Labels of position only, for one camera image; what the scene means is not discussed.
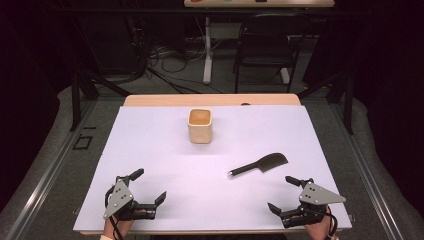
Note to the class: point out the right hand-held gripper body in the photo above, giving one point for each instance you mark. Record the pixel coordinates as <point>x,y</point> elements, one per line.
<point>316,196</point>

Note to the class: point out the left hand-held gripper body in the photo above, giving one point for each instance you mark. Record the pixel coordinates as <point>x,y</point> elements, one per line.
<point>118,200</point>

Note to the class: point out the dark brown comb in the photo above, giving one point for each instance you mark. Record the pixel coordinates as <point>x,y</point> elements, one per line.
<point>266,164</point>

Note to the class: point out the beige square cup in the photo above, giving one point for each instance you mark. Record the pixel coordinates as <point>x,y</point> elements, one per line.
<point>200,131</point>

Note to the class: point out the person's left hand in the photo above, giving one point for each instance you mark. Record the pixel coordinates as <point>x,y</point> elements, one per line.
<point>120,227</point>

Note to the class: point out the person's right hand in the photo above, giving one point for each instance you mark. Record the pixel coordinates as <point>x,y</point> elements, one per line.
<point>316,230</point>

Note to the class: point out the white table sheet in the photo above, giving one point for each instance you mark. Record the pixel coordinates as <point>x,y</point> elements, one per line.
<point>200,186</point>

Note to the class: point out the black metal stand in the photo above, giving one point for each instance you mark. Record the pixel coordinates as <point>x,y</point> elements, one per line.
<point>349,106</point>
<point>76,100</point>

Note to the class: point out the wooden table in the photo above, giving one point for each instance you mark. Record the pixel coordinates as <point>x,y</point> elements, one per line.
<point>213,99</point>

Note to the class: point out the black folding chair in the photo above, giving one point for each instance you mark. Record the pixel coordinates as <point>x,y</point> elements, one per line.
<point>266,50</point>

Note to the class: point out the aluminium floor rail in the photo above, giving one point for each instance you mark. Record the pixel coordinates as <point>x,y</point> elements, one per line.
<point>366,180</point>
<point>43,180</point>

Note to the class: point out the black horizontal frame bar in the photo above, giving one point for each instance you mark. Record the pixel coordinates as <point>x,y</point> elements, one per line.
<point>133,11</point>

